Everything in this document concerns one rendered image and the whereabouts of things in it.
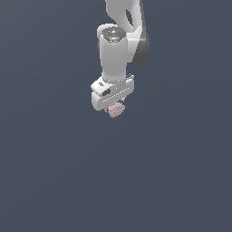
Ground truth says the small pink object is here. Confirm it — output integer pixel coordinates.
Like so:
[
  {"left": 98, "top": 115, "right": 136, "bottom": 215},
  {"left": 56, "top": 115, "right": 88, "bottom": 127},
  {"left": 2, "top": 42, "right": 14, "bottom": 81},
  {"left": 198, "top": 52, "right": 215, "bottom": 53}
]
[{"left": 108, "top": 101, "right": 126, "bottom": 119}]

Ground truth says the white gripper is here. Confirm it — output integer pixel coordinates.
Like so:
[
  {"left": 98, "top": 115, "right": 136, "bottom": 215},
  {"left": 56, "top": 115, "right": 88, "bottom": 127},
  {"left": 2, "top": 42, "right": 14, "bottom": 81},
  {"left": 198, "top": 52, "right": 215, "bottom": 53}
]
[{"left": 90, "top": 73, "right": 136, "bottom": 111}]

